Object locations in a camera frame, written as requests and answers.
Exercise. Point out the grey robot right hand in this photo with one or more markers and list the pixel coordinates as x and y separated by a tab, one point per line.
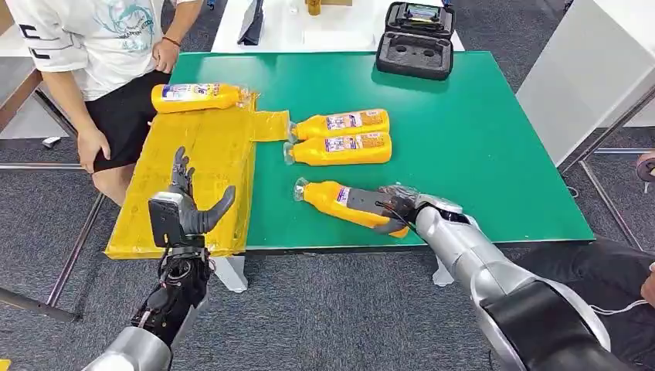
396	202

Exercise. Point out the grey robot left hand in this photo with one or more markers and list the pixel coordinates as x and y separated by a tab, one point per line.
197	217

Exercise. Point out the orange drink bottle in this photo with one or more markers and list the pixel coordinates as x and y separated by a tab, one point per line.
194	102
317	152
317	128
325	198

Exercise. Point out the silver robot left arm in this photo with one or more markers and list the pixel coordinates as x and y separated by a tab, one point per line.
153	343

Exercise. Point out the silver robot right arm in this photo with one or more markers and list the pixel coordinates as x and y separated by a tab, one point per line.
491	276

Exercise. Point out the yellow plastic sheet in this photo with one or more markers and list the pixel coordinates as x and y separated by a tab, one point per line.
204	153

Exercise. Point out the white table leg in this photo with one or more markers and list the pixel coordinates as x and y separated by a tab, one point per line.
233	274
441	274

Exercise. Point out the green table mat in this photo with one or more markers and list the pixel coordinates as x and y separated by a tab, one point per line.
460	153

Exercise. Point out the open black foam case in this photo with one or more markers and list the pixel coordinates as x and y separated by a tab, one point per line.
414	56

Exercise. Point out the small white floor object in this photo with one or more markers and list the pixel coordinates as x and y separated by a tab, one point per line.
51	142

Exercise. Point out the person in white shirt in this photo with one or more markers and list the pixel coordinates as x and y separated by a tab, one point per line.
102	51

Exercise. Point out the dark flat device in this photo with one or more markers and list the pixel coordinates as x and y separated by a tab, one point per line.
251	23

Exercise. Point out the white table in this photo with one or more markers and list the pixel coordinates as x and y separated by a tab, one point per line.
286	30

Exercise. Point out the cardboard box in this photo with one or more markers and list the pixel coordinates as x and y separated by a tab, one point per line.
338	2

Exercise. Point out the small amber jar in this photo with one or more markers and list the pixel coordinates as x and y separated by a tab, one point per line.
313	7

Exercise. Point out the person in black clothes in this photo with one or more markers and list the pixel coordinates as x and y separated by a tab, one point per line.
614	276

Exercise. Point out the brown shoe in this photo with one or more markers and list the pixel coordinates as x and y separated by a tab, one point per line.
647	169

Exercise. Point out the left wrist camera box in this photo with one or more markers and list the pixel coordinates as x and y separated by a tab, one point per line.
165	217

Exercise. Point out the grey metal frame table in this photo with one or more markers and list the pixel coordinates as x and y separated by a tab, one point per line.
41	166

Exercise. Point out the pale table with metal frame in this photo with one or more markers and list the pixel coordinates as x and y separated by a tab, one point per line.
588	61

